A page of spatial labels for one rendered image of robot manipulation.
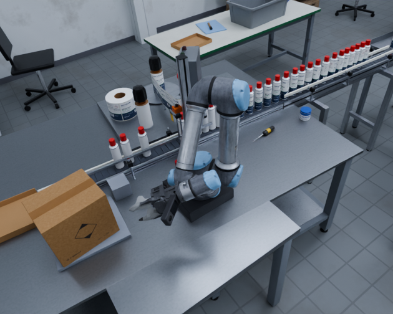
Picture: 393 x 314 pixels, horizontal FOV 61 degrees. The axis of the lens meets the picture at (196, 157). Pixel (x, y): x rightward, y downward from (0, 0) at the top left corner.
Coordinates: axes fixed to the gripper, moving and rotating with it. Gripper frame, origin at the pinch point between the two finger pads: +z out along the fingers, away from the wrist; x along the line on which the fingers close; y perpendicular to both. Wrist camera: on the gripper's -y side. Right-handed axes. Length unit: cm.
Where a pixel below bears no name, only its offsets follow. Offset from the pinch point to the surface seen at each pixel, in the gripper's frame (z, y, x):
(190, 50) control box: -44, 74, 18
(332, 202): -90, 47, -114
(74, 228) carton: 32.1, 10.3, -3.3
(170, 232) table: 0.6, 14.3, -35.8
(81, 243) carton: 36.1, 10.0, -14.0
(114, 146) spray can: 16, 62, -8
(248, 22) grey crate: -105, 254, -65
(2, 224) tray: 84, 39, -8
